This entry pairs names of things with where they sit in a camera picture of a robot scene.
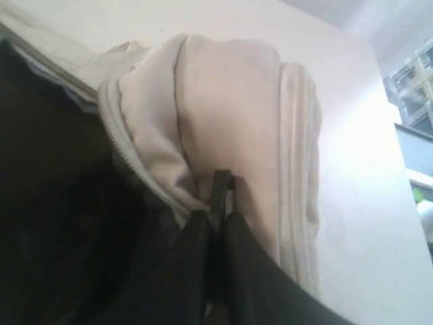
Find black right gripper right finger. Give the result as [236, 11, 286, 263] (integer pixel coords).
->
[223, 213, 342, 324]

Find storage shelves with bins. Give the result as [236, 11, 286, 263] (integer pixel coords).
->
[384, 43, 432, 246]

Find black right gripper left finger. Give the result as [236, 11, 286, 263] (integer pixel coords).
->
[101, 211, 210, 324]

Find beige fabric duffel bag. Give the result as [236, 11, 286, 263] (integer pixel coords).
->
[0, 0, 325, 295]

